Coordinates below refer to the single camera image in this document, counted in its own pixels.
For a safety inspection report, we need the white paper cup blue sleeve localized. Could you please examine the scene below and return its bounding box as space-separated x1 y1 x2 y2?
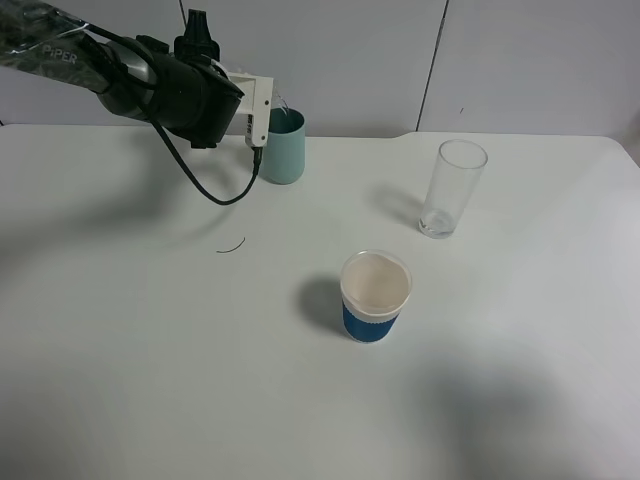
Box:
340 250 412 343

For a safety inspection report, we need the clear bottle with green label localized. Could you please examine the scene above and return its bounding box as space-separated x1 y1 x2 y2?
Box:
271 85 290 117

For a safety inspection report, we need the tall clear drinking glass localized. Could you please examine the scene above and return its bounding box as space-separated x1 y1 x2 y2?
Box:
418 139 488 239

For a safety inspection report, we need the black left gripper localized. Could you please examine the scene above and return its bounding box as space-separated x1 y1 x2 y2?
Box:
144 9 244 149

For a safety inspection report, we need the teal green cup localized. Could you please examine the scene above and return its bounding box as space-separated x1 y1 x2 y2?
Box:
261 108 306 185

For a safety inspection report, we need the black camera cable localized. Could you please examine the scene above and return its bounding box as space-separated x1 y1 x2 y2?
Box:
84 22 265 205

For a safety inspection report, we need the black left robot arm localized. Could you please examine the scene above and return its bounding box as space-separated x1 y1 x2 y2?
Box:
1 1 244 148

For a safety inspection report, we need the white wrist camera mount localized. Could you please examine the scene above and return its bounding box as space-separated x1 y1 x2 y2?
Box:
212 60 274 148

